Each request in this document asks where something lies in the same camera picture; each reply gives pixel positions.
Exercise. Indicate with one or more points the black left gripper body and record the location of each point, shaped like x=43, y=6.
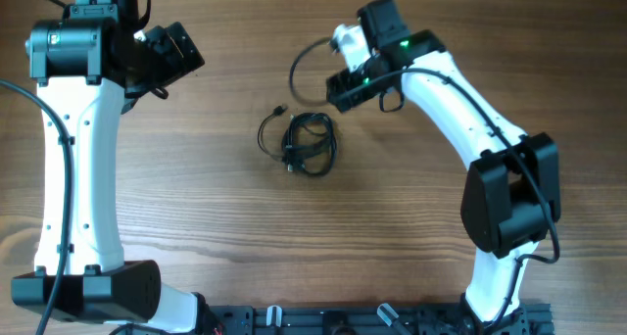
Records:
x=162, y=62

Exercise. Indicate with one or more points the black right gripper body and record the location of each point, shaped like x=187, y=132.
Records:
x=344, y=92

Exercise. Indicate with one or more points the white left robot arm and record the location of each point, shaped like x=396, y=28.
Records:
x=90, y=67

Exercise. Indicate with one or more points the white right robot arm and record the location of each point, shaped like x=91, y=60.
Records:
x=511, y=201

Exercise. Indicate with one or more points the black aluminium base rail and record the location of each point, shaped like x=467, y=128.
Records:
x=423, y=319

